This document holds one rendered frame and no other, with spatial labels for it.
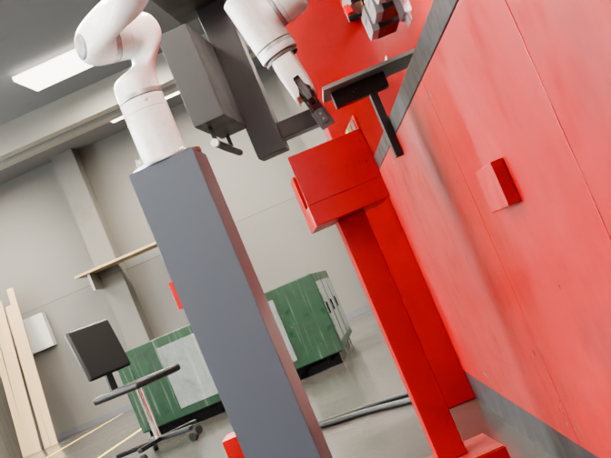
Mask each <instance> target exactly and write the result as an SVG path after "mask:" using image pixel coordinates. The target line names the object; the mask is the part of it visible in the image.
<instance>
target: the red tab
mask: <svg viewBox="0 0 611 458"><path fill-rule="evenodd" d="M476 178H477V180H478V182H479V184H480V186H481V188H482V191H483V193H484V195H485V197H486V200H487V202H488V205H489V207H490V209H491V212H492V213H494V212H496V211H499V210H501V209H504V208H506V207H508V206H510V205H512V204H516V203H518V202H520V201H521V199H520V197H519V195H518V192H517V190H516V188H515V185H514V183H513V181H512V178H511V176H510V174H509V172H508V170H507V168H506V164H505V162H504V160H503V158H502V157H501V158H498V159H496V160H495V161H492V162H490V163H489V164H487V165H486V166H484V167H483V168H482V169H480V170H479V171H478V172H476Z"/></svg>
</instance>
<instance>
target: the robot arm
mask: <svg viewBox="0 0 611 458"><path fill-rule="evenodd" d="M148 1H149V0H102V1H101V2H100V3H99V4H98V5H97V6H95V8H94V9H93V10H92V11H91V12H90V13H89V14H88V15H87V16H86V17H85V19H84V20H83V21H82V22H81V24H80V26H78V28H77V30H76V33H75V50H76V53H77V55H78V57H79V58H80V59H81V60H82V61H83V62H84V63H86V64H88V65H93V66H101V65H110V64H113V63H117V62H121V61H124V60H129V59H130V60H131V61H132V63H133V66H132V68H131V69H130V70H129V71H127V72H126V73H125V74H124V75H122V76H121V77H120V78H119V79H118V80H117V81H116V82H115V86H114V91H115V97H116V100H117V102H118V104H119V106H120V109H121V111H122V113H123V116H124V118H125V121H126V124H127V126H128V128H129V131H130V133H131V135H132V137H133V139H134V142H135V146H136V148H137V151H138V153H139V154H140V157H139V159H140V160H137V159H136V160H135V163H136V166H137V169H136V170H135V171H134V173H135V172H138V171H140V170H142V169H144V168H147V167H148V166H150V165H152V164H156V163H158V162H161V161H163V160H165V159H166V158H169V157H171V156H173V155H175V154H179V153H181V152H183V151H185V150H187V149H189V148H194V149H195V150H197V151H199V152H202V150H201V148H200V146H190V147H185V144H184V141H183V139H182V136H181V135H180V133H179V130H178V128H177V125H176V123H175V119H174V117H173V115H172V113H171V111H170V108H169V106H168V103H167V101H166V100H165V96H164V94H163V91H162V89H161V86H160V84H159V82H158V79H157V76H156V73H155V60H156V57H157V53H158V50H159V47H160V44H161V40H162V32H161V28H160V26H159V24H158V23H157V21H156V20H155V19H154V18H153V17H152V16H151V15H150V14H148V13H146V12H143V10H144V9H145V7H146V5H147V3H148ZM307 4H308V2H307V0H227V1H226V2H225V6H224V9H225V11H226V12H227V14H228V15H229V17H230V18H231V20H232V21H233V23H234V24H235V26H236V27H237V29H238V30H239V32H240V33H241V35H242V36H243V38H244V39H245V40H246V41H247V43H248V44H249V46H250V47H251V49H252V50H253V52H254V53H255V55H256V57H257V58H258V59H259V61H260V62H261V64H262V65H263V67H267V69H268V70H273V69H275V72H276V74H277V75H278V77H279V78H280V80H281V81H282V83H283V84H284V86H285V88H286V89H287V91H288V92H289V93H290V95H292V97H293V98H294V100H295V102H296V103H297V104H298V106H302V105H301V104H302V103H303V101H304V102H305V104H306V106H307V107H308V109H309V110H310V111H311V113H312V116H313V117H314V118H315V120H316V122H317V123H318V125H319V126H320V128H321V129H322V130H325V129H326V128H327V127H328V126H330V125H331V124H333V123H334V122H335V121H334V119H333V117H332V116H331V115H330V114H329V113H328V111H327V110H326V108H325V106H322V104H321V103H320V101H319V100H318V98H317V97H316V95H317V92H316V89H315V87H314V85H313V83H312V81H311V79H310V78H309V76H308V74H307V73H306V71H305V69H304V68H303V66H301V64H300V63H299V61H298V60H297V58H296V57H295V53H296V52H297V50H298V49H297V48H296V42H295V40H294V39H293V37H292V36H291V35H290V34H289V33H288V31H287V30H286V28H285V26H286V25H287V24H289V23H290V22H291V21H293V20H294V19H296V18H297V17H298V16H300V15H301V14H302V13H303V12H304V11H305V10H306V9H307Z"/></svg>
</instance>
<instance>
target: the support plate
mask: <svg viewBox="0 0 611 458"><path fill-rule="evenodd" d="M414 51H415V48H414V49H411V50H409V51H407V52H404V53H402V54H400V55H397V56H394V57H392V58H390V59H387V60H385V61H383V62H381V63H379V64H376V65H373V66H370V67H368V68H367V69H364V70H362V71H359V72H357V73H355V74H352V75H350V76H347V77H345V78H342V79H340V80H338V81H335V82H333V83H332V84H329V85H325V86H323V87H322V101H323V103H326V102H329V101H331V100H332V97H331V93H333V92H334V91H337V90H339V89H341V88H344V87H346V86H349V85H351V84H354V83H356V82H358V81H361V80H363V79H366V78H367V77H369V76H372V75H375V74H378V73H380V72H382V71H383V72H384V74H385V76H386V77H388V76H390V75H393V74H395V73H398V72H400V71H402V70H405V69H407V67H408V66H409V63H410V61H411V58H412V55H413V53H414Z"/></svg>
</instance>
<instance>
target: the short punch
mask: <svg viewBox="0 0 611 458"><path fill-rule="evenodd" d="M393 2H394V5H395V7H396V11H397V12H398V14H399V16H400V19H401V21H402V22H406V24H407V27H408V28H409V26H410V23H411V20H412V16H411V14H410V13H411V10H412V7H411V5H410V3H409V1H408V0H393Z"/></svg>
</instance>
